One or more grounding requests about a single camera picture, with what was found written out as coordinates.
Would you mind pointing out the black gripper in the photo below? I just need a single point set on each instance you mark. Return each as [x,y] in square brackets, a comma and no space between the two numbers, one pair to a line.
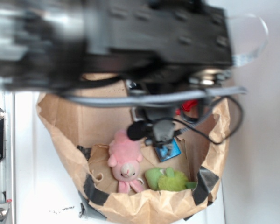
[157,117]

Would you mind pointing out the blue wooden block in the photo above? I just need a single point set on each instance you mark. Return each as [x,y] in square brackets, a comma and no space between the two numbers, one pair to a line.
[167,152]

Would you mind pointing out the green plush toy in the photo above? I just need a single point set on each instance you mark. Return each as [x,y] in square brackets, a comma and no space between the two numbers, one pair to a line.
[168,179]

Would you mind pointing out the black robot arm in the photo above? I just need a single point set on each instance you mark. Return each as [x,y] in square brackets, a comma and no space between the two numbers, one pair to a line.
[149,54]

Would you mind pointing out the black foam microphone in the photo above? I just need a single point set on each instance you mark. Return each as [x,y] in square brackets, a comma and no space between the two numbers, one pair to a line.
[136,131]

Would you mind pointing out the pink plush toy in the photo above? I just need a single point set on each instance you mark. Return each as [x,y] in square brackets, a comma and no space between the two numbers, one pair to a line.
[124,158]

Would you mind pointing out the brown paper bag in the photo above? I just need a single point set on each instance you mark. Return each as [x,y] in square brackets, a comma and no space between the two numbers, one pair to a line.
[81,136]

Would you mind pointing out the white plastic tray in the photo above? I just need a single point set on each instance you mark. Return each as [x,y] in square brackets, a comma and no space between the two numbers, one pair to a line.
[44,191]

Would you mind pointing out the aluminium frame rail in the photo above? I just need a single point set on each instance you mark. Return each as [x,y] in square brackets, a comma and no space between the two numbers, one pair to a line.
[7,165]

